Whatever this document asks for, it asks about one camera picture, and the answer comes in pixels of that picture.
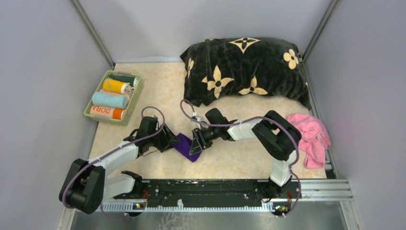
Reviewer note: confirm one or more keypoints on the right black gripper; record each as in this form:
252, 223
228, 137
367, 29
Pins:
199, 143

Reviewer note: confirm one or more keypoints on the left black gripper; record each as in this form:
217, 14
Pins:
168, 138

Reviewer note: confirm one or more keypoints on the purple towel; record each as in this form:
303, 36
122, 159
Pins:
185, 148

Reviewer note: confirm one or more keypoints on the light blue towel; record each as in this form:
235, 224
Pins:
107, 100

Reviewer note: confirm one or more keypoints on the black floral blanket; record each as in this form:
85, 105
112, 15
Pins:
239, 66

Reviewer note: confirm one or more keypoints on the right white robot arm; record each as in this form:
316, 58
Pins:
279, 138

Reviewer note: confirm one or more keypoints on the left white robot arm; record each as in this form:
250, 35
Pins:
88, 183

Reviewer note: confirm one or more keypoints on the orange DORA rolled towel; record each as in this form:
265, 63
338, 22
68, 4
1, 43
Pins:
107, 112

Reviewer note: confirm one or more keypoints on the dark green rolled towel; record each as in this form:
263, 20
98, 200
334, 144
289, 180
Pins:
131, 80

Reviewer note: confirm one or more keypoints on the yellow rolled towel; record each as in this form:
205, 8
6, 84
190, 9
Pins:
115, 86

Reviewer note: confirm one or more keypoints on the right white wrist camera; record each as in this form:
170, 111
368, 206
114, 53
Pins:
199, 120

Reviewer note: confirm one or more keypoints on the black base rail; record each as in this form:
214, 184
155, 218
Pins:
236, 193

